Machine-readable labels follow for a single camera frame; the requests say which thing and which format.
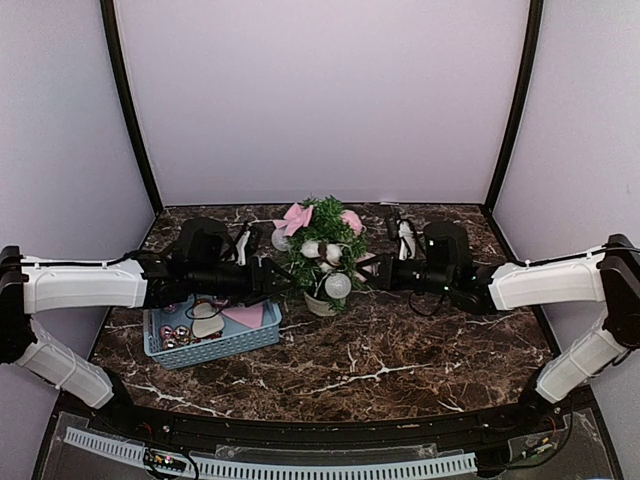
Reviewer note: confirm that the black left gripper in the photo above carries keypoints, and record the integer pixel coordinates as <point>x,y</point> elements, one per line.
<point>260,286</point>

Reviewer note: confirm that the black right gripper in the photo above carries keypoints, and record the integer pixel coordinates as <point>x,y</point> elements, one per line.
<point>388,275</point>

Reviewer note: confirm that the white ball string lights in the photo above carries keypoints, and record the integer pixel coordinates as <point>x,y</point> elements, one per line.
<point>332,286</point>

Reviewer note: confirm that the pink fabric triangle piece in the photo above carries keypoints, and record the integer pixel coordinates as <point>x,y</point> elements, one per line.
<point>250,317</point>

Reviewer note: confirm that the small green christmas tree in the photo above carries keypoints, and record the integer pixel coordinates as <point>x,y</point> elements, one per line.
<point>326,215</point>

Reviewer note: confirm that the white cotton boll ornament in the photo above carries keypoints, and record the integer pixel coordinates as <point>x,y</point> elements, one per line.
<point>326,255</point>

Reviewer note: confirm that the pink fluffy pompom ornament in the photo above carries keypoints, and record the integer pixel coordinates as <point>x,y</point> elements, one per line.
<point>353,221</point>

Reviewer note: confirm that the pink fabric bow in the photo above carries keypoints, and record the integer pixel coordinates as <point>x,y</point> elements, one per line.
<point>295,218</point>

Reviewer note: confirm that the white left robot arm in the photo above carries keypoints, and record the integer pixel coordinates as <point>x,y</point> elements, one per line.
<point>31,285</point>

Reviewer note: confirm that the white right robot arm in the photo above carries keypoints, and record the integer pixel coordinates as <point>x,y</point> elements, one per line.
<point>606,274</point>

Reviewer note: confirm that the white snowman ornament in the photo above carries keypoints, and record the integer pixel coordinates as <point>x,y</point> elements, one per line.
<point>207,320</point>

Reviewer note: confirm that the light blue plastic basket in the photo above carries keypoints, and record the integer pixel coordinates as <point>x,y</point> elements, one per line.
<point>236,339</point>

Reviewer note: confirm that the white perforated cable tray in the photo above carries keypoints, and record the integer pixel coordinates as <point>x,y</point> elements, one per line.
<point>165,464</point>

